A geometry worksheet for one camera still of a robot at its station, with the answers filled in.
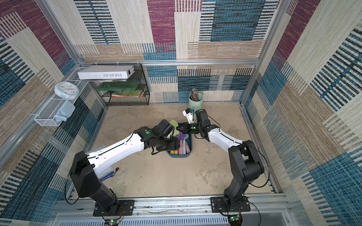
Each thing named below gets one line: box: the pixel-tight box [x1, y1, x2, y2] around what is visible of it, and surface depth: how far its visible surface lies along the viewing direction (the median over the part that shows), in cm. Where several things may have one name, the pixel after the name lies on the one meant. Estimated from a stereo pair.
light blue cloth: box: [53, 99, 76, 124], surface depth 69 cm
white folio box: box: [77, 65, 136, 80], surface depth 81 cm
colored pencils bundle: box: [189, 88, 199, 102], surface depth 107 cm
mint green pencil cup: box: [188, 93, 204, 112], surface depth 108 cm
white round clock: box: [53, 80, 80, 101], surface depth 76 cm
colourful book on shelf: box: [111, 89, 144, 98], surface depth 102 cm
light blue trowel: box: [182, 133, 190, 155], surface depth 93 cm
